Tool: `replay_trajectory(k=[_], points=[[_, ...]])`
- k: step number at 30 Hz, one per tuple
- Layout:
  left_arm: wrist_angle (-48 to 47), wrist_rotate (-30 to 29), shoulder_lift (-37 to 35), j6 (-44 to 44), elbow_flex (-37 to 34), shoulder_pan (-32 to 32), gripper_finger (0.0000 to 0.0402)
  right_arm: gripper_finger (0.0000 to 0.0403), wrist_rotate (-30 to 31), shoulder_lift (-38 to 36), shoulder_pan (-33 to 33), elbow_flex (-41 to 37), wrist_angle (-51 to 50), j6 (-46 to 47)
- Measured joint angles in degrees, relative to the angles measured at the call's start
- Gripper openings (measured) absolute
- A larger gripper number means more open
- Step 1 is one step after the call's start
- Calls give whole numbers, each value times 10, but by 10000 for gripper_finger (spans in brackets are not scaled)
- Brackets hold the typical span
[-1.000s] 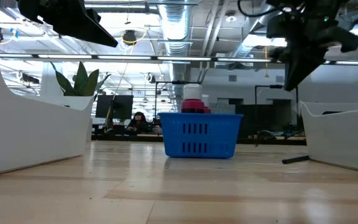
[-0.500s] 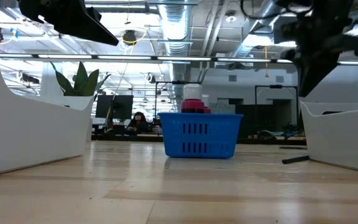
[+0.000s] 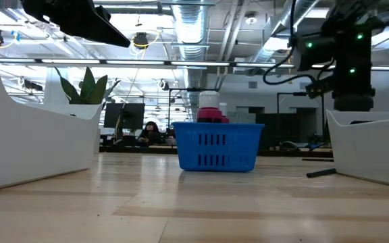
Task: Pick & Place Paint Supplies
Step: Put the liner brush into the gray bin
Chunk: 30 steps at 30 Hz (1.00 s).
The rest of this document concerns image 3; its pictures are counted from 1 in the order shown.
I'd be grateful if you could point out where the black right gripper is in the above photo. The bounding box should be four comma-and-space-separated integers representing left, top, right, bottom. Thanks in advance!
333, 88, 375, 113

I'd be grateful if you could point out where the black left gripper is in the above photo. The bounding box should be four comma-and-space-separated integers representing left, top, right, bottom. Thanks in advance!
20, 0, 132, 49

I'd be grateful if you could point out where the red paint bottle white cap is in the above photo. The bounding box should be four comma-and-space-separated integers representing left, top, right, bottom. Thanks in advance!
219, 102, 230, 124

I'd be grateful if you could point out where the white plastic bin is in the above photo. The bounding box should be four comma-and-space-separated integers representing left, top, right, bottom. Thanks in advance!
0, 49, 103, 194

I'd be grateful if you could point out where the pink paint bottle white cap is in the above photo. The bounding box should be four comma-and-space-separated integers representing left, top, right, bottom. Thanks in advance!
197, 90, 225, 124

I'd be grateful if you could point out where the long ceiling light bar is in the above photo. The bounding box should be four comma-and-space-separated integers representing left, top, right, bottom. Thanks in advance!
0, 57, 389, 71

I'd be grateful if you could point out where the grey plastic bin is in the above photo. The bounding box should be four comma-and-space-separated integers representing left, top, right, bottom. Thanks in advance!
326, 109, 389, 190

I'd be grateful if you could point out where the green plant in white pot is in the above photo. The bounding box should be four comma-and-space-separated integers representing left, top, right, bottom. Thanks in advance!
54, 65, 122, 105

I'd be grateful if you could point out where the black computer monitor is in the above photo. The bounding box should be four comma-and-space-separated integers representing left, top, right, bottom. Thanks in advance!
122, 103, 146, 131
103, 102, 125, 131

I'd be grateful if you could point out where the person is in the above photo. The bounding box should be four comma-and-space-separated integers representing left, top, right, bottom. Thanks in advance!
136, 120, 164, 147

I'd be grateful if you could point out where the blue plastic basket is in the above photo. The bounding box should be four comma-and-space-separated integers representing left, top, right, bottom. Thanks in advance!
172, 121, 265, 173

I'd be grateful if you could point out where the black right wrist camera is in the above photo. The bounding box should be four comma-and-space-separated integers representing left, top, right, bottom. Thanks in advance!
305, 74, 334, 99

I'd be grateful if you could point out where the silver ventilation duct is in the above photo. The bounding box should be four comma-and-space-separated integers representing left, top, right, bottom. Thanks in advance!
172, 0, 211, 123

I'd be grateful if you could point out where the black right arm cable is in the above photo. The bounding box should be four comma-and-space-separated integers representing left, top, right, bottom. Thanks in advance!
262, 0, 317, 86

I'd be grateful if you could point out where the black aluminium table frame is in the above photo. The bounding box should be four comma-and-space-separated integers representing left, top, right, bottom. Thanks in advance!
99, 144, 334, 158

